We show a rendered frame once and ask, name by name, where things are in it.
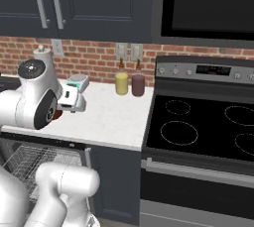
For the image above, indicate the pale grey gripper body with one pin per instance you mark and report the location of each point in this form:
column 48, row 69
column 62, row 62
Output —
column 80, row 103

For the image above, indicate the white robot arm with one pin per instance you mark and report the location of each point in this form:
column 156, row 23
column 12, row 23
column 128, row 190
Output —
column 31, row 102

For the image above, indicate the brown bowl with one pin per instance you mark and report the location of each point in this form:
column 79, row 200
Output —
column 59, row 114

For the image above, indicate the dishwasher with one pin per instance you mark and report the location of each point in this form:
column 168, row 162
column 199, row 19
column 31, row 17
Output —
column 77, row 148

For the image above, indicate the dark wide cupboard door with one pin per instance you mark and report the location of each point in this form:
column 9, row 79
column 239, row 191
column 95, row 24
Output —
column 105, row 6

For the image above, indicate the dark narrow cupboard door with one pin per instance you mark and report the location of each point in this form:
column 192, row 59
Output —
column 16, row 3

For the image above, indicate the black oven door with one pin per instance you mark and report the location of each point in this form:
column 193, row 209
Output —
column 195, row 193

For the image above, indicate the grey kitchen scale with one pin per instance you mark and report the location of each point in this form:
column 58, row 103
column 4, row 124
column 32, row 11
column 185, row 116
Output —
column 79, row 81

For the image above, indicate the yellow bottle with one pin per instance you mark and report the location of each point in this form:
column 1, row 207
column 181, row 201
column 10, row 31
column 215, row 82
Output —
column 121, row 84

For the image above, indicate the dark red bottle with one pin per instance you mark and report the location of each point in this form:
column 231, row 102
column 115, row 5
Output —
column 138, row 85

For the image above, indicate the dark base cupboard panel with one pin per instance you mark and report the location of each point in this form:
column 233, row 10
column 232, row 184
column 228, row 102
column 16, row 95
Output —
column 115, row 181

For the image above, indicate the steel stove knob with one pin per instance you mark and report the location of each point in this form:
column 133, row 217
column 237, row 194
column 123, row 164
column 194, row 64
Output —
column 237, row 75
column 251, row 77
column 175, row 71
column 189, row 72
column 161, row 70

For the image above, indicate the black and steel stove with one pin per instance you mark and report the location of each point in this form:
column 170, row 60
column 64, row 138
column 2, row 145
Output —
column 201, row 122

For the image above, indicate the steel stove drawer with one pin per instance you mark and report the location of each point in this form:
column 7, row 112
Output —
column 185, row 216

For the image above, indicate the black microwave oven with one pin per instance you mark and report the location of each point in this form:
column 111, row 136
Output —
column 211, row 3

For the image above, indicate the grey wall outlet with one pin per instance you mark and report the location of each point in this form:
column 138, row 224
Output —
column 121, row 52
column 57, row 48
column 136, row 52

